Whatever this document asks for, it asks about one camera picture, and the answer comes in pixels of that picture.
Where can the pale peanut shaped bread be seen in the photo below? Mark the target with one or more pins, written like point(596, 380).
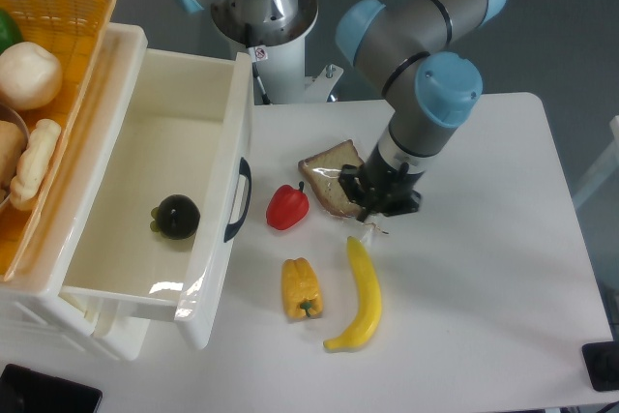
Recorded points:
point(33, 164)

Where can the round white bun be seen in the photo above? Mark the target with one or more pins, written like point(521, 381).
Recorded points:
point(31, 77)

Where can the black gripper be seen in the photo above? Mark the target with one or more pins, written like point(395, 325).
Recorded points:
point(380, 188)

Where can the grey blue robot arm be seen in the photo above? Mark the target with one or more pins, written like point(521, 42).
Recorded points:
point(403, 53)

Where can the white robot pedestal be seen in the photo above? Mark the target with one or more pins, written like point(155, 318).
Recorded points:
point(280, 74)

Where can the orange plastic basket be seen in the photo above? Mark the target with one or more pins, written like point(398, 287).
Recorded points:
point(73, 31)

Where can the black device bottom right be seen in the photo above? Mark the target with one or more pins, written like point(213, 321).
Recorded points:
point(601, 361)

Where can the yellow bell pepper toy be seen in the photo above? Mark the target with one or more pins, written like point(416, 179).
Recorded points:
point(300, 290)

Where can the green pepper toy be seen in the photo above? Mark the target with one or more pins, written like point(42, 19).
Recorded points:
point(10, 33)

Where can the brown bread roll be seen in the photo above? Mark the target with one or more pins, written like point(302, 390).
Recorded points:
point(13, 142)

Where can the wrapped bread slice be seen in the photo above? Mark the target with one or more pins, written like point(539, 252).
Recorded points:
point(321, 172)

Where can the black device bottom left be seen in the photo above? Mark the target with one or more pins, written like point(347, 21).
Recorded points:
point(27, 390)

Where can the white drawer cabinet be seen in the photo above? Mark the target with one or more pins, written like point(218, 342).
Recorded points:
point(35, 321)

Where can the dark mangosteen toy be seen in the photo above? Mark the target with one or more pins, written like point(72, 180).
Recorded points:
point(176, 217)

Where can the black device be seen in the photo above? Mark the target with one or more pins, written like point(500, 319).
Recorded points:
point(601, 361)
point(27, 390)

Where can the yellow banana toy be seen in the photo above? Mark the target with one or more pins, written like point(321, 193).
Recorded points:
point(369, 312)

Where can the red bell pepper toy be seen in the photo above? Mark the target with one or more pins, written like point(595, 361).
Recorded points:
point(287, 206)

